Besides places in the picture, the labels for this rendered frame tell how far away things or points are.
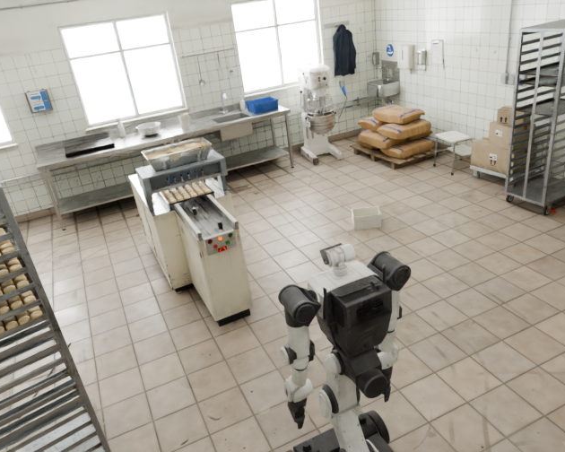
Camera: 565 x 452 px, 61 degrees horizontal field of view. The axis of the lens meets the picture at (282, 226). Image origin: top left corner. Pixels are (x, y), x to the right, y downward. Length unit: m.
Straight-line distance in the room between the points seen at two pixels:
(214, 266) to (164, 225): 0.74
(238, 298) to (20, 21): 4.55
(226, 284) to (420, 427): 1.74
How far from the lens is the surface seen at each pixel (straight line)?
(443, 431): 3.17
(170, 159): 4.12
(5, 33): 7.02
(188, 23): 7.22
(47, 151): 7.12
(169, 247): 4.33
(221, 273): 3.77
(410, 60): 7.72
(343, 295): 1.81
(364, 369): 2.05
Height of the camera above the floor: 2.41
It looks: 26 degrees down
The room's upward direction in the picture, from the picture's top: 8 degrees counter-clockwise
